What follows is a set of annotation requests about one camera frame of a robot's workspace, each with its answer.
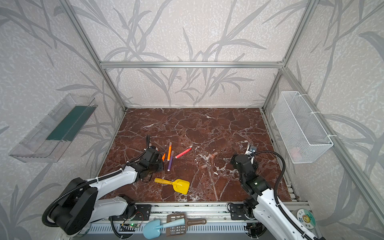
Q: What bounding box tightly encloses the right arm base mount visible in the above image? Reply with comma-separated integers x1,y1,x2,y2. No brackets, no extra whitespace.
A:
227,203,255,221

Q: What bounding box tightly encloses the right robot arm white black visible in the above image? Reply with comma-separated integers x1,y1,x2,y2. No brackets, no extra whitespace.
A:
231,151,319,240

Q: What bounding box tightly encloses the small circuit board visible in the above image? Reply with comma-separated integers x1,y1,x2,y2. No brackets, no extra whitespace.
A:
119,223,141,232

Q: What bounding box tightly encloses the white wire mesh basket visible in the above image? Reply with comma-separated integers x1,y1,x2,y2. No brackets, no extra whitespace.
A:
272,91,334,164

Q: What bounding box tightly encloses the yellow toy shovel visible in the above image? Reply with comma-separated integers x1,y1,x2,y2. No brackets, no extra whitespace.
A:
155,178,190,195

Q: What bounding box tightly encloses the light blue toy shovel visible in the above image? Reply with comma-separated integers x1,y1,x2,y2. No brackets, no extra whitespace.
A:
143,218,185,240

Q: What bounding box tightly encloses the purple highlighter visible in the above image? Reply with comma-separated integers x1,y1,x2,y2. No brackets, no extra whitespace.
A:
167,151,174,172

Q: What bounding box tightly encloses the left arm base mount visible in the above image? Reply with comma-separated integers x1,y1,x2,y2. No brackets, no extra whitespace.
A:
121,204,152,221

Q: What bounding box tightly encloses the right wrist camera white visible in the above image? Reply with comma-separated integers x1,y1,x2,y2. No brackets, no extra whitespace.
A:
245,145,257,157

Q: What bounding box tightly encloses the red object in basket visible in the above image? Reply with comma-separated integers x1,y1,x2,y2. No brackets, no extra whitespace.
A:
290,148,302,161

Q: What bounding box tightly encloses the brown toy sieve scoop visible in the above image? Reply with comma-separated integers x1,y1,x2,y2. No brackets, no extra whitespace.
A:
166,213,207,237

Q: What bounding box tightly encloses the orange highlighter pair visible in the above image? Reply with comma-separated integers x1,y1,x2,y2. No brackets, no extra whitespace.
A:
167,142,172,161

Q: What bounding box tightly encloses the clear plastic wall tray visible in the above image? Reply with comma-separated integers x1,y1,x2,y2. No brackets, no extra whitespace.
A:
9,94,98,163

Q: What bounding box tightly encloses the pink highlighter centre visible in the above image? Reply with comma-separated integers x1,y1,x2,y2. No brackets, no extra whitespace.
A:
175,147,192,159

